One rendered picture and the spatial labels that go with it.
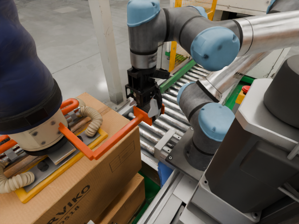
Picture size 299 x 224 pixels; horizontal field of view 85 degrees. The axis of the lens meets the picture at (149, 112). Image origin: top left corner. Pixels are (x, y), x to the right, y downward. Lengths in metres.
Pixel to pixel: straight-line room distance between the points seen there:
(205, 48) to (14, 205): 0.69
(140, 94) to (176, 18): 0.21
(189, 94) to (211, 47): 0.34
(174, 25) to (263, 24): 0.18
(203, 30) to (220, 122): 0.29
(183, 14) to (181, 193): 0.62
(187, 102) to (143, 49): 0.28
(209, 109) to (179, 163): 0.25
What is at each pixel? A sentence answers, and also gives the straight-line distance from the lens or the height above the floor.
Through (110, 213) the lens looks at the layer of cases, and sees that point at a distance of 1.14.
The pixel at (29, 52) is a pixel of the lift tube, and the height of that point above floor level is 1.45.
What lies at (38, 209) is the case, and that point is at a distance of 0.67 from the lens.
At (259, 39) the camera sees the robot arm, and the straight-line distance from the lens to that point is 0.41.
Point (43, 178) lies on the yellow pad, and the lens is 0.68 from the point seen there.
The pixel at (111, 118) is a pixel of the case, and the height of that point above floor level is 1.07.
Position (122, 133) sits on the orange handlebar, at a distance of 0.54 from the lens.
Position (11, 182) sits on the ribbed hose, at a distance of 0.66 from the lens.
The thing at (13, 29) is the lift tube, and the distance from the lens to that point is 0.48.
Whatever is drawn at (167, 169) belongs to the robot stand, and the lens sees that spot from 0.82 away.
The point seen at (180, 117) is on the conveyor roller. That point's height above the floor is 0.54.
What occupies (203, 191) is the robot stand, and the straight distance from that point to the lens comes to 0.30.
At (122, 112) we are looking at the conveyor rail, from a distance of 1.50.
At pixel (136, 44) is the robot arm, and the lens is 0.43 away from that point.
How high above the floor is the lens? 1.63
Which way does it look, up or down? 45 degrees down
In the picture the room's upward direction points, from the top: straight up
